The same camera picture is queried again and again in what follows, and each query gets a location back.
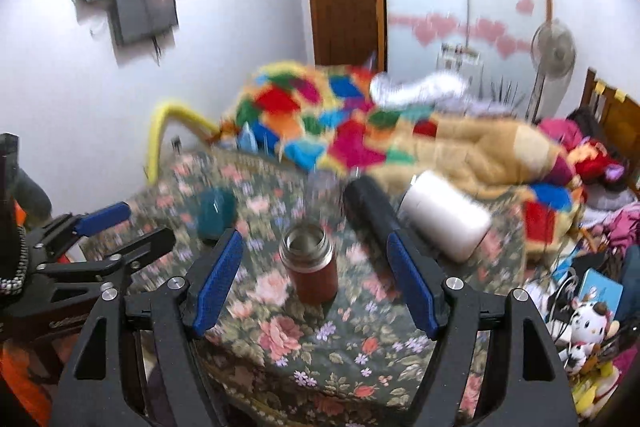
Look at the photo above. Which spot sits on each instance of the yellow tube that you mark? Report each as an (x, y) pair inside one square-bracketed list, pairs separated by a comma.
[(160, 122)]

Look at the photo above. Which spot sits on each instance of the teal cup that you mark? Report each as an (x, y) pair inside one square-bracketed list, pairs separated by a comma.
[(216, 214)]

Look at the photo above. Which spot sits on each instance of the blue picture book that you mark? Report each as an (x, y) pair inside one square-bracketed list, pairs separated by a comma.
[(602, 294)]

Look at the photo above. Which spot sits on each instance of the pile of pink clothes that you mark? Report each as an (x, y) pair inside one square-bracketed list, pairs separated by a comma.
[(610, 212)]

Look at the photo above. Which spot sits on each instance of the grey wall box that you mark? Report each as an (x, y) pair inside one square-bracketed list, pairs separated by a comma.
[(142, 17)]

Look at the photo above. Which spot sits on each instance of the clear glass cup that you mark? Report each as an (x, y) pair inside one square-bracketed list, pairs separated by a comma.
[(325, 197)]

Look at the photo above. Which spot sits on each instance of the colourful patchwork blanket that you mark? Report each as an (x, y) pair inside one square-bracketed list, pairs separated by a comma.
[(350, 127)]

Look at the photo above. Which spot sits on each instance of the red steel thermos cup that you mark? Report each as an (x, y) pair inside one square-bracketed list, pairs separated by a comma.
[(312, 274)]

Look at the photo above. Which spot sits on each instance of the yellow toy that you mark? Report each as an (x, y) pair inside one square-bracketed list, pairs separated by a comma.
[(595, 392)]

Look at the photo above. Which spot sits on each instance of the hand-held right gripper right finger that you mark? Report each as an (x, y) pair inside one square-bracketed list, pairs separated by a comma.
[(415, 282)]

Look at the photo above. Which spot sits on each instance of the white standing fan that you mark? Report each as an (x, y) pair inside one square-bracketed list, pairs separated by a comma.
[(552, 49)]

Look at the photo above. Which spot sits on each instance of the floral bedspread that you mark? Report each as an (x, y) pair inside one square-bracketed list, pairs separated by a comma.
[(350, 347)]

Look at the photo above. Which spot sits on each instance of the white cow plush toy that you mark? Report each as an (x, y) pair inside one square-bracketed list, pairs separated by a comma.
[(590, 327)]

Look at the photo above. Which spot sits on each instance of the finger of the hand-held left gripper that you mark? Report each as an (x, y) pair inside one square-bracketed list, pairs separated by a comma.
[(102, 218), (142, 249)]

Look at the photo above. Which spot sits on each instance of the silver padded bag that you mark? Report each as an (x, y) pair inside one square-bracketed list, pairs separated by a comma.
[(415, 88)]

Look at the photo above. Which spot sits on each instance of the wooden headboard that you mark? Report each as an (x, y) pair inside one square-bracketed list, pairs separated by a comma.
[(617, 112)]

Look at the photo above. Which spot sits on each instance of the black flask cup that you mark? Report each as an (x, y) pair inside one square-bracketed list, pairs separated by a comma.
[(367, 212)]

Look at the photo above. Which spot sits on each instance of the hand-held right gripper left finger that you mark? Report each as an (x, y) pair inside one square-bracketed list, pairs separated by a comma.
[(215, 279)]

